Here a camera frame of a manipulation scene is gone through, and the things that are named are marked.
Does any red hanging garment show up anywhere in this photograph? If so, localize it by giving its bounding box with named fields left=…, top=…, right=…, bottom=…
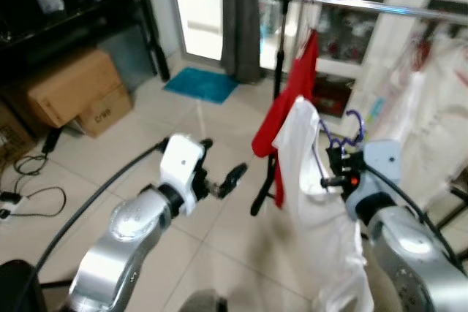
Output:
left=252, top=29, right=320, bottom=209

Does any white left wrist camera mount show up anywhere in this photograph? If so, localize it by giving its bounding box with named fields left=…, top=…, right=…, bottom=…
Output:
left=159, top=134, right=208, bottom=216

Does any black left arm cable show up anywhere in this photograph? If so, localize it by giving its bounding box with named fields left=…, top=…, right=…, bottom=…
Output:
left=29, top=140, right=170, bottom=312

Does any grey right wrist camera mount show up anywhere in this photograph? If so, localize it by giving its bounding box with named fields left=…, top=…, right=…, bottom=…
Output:
left=345, top=140, right=401, bottom=218

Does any off-white shirt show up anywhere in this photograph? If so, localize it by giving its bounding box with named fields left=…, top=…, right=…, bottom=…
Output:
left=272, top=96, right=375, bottom=312

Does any small printed cardboard box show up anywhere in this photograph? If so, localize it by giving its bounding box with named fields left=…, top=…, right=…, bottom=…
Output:
left=77, top=85, right=135, bottom=138

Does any grey curtain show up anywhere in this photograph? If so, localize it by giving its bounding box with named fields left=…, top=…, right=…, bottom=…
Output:
left=221, top=0, right=263, bottom=84

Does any black shelf table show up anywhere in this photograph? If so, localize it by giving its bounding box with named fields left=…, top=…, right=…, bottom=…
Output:
left=0, top=0, right=171, bottom=83

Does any purple plastic clothes hanger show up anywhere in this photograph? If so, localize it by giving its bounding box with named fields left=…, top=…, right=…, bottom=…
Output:
left=320, top=110, right=365, bottom=153

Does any black and chrome clothes rack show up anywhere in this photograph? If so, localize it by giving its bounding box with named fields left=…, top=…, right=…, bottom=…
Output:
left=250, top=0, right=468, bottom=234

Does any cream hanging garment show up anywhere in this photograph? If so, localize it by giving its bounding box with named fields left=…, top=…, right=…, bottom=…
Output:
left=395, top=34, right=468, bottom=210

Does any large plain cardboard box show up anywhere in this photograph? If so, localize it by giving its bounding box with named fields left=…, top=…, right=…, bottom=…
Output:
left=26, top=49, right=125, bottom=129

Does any white framed glass door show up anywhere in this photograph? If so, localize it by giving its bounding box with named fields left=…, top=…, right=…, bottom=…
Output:
left=170, top=0, right=290, bottom=64

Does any thin black floor cable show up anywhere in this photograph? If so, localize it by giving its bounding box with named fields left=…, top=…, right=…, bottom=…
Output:
left=0, top=153, right=67, bottom=218

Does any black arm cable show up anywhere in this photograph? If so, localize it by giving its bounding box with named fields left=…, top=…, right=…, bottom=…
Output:
left=361, top=162, right=465, bottom=273
left=29, top=140, right=170, bottom=312

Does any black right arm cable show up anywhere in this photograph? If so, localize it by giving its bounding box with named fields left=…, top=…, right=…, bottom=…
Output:
left=361, top=162, right=465, bottom=273

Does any black power adapter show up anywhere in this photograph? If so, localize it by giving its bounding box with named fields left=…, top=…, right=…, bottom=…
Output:
left=42, top=129, right=64, bottom=155

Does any blue floor mat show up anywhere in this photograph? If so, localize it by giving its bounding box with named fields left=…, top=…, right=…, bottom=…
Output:
left=162, top=67, right=239, bottom=104

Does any white power strip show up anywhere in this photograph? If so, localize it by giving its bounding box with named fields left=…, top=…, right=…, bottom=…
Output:
left=0, top=191, right=24, bottom=219

